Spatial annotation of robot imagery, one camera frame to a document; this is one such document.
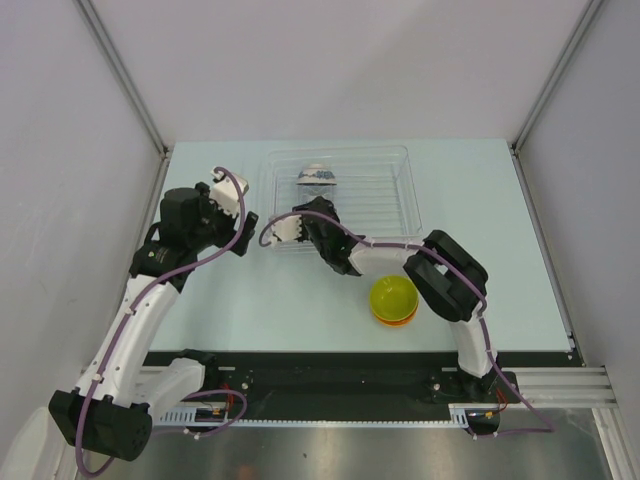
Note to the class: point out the orange plastic bowl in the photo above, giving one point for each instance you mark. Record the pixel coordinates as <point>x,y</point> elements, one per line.
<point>397,323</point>

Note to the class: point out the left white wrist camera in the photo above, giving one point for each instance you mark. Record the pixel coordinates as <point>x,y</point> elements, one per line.
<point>227,190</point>

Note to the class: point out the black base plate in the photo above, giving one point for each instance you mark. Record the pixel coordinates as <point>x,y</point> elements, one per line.
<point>345,387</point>

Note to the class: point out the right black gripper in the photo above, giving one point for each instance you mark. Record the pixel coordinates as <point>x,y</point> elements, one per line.
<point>318,200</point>

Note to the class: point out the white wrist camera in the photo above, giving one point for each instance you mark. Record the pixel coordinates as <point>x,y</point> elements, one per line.
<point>227,190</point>
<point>285,230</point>

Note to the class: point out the white slotted cable duct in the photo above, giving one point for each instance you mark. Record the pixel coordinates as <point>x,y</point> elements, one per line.
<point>207,416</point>

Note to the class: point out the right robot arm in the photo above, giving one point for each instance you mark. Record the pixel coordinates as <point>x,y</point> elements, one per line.
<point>449,280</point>

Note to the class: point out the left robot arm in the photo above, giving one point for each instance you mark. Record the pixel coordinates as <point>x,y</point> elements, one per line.
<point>107,411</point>

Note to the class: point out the clear plastic dish rack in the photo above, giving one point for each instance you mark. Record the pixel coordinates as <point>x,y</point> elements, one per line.
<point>374,195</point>

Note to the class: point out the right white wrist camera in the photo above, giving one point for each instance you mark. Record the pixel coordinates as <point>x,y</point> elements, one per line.
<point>285,230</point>

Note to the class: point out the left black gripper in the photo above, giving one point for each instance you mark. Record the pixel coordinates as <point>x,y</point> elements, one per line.
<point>208,205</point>

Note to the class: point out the blue floral white bowl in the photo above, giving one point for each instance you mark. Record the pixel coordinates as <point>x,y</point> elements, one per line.
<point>316,174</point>

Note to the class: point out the yellow-green plastic bowl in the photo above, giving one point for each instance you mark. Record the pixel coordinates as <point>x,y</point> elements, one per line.
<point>393,297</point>

